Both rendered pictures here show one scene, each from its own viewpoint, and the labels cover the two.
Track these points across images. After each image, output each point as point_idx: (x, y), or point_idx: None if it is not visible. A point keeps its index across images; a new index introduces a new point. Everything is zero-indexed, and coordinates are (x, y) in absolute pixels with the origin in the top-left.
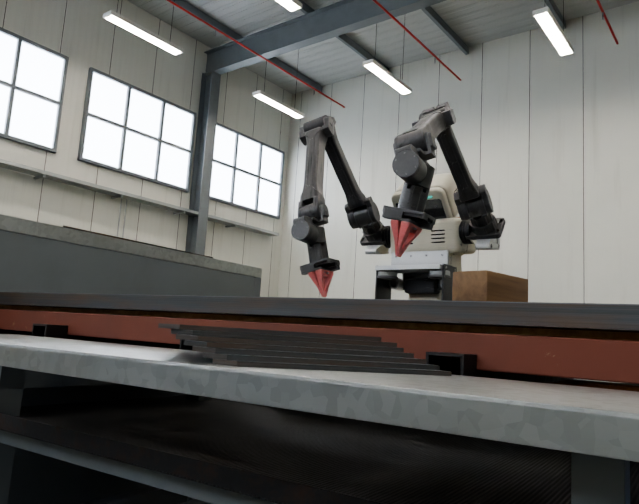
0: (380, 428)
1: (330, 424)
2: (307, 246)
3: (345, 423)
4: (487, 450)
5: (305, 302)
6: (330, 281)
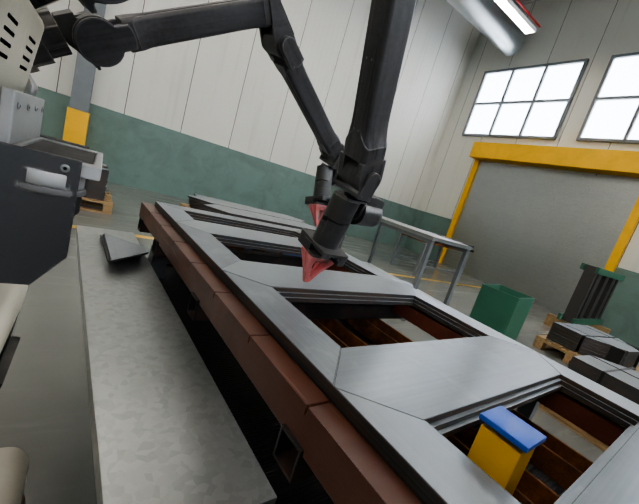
0: (214, 378)
1: (255, 405)
2: (348, 226)
3: (232, 404)
4: (203, 321)
5: None
6: (302, 259)
